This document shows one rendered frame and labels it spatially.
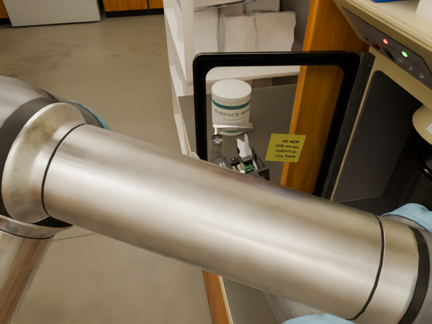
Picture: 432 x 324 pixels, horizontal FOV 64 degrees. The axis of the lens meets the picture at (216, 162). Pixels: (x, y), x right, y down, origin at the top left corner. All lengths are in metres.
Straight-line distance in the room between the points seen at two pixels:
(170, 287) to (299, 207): 1.68
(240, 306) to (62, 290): 1.37
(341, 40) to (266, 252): 0.57
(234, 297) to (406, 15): 0.60
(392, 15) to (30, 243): 0.48
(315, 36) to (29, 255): 0.58
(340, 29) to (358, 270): 0.56
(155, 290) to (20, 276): 1.47
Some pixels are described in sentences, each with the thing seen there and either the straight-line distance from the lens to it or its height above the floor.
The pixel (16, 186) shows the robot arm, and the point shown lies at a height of 1.48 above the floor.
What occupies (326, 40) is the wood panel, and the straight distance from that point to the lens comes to 0.72.
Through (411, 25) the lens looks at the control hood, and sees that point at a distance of 0.45.
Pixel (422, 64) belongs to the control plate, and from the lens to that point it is 0.48.
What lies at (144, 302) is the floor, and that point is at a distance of 1.87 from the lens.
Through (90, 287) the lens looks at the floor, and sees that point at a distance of 1.99.
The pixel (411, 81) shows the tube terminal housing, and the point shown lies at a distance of 0.62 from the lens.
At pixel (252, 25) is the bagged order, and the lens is 1.66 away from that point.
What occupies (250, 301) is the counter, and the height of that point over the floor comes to 0.94.
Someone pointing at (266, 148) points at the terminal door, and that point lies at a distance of 0.76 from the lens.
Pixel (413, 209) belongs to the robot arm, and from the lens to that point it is 0.40.
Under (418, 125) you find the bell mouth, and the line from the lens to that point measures 0.65.
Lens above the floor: 1.64
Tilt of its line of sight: 41 degrees down
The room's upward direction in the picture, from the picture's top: straight up
